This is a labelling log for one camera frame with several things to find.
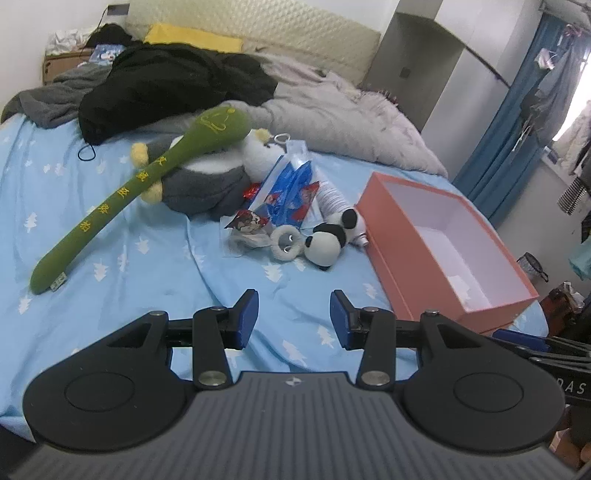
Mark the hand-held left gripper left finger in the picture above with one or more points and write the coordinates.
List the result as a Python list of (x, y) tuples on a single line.
[(247, 319)]

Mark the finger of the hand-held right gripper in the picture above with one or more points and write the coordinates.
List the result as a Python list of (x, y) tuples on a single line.
[(519, 337)]

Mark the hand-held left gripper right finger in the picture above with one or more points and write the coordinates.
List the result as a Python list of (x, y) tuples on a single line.
[(340, 319)]

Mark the pink cardboard box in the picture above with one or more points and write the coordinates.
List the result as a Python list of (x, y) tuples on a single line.
[(397, 258)]

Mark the blue plastic packet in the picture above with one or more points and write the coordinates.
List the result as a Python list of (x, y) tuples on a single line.
[(300, 184)]

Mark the red container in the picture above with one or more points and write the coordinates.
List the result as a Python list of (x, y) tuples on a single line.
[(554, 314)]

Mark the white trash bin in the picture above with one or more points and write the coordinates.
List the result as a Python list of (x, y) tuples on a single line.
[(531, 267)]

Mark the panda plush toy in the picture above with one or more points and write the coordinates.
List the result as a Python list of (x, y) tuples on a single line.
[(323, 249)]

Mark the clear cartoon print packet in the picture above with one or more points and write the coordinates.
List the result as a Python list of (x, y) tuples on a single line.
[(247, 221)]

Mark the teal hanging garment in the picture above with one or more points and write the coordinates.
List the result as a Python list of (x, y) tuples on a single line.
[(581, 261)]

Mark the white spray bottle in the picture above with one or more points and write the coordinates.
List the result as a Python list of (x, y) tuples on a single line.
[(332, 198)]

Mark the red foil snack packet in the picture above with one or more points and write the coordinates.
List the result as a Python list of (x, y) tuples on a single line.
[(251, 190)]

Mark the blue printed bedsheet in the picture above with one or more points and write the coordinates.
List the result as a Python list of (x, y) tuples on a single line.
[(115, 286)]

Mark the grey penguin plush toy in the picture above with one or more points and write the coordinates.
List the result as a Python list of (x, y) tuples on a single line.
[(203, 184)]

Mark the light blue tissue pack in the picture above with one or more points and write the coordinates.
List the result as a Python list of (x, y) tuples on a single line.
[(276, 180)]

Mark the striped hanging garment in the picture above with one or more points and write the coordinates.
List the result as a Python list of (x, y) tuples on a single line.
[(571, 194)]

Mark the green plush stick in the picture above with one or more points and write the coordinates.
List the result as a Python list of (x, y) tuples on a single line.
[(115, 203)]

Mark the grey duvet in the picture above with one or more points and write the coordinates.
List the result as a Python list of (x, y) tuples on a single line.
[(351, 124)]

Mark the blue curtain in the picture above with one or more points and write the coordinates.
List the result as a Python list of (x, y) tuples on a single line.
[(498, 138)]

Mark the white hanging jacket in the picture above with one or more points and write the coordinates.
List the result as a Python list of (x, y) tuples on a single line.
[(575, 138)]

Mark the grey hanging shirt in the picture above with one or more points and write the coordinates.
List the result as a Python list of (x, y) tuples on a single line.
[(549, 92)]

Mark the black jacket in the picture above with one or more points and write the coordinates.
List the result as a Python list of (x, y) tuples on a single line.
[(161, 87)]

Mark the white wardrobe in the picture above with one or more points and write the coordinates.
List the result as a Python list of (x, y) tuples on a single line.
[(415, 55)]

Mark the yellow pillow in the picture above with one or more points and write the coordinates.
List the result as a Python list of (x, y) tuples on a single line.
[(194, 37)]

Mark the beige padded headboard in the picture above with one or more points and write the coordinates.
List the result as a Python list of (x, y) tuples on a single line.
[(300, 27)]

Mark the dark grey blanket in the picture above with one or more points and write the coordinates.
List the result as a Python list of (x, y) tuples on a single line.
[(51, 99)]

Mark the blue printed bag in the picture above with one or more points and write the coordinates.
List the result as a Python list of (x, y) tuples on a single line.
[(106, 53)]

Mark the white crumpled cloth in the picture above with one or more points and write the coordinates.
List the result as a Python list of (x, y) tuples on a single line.
[(69, 41)]

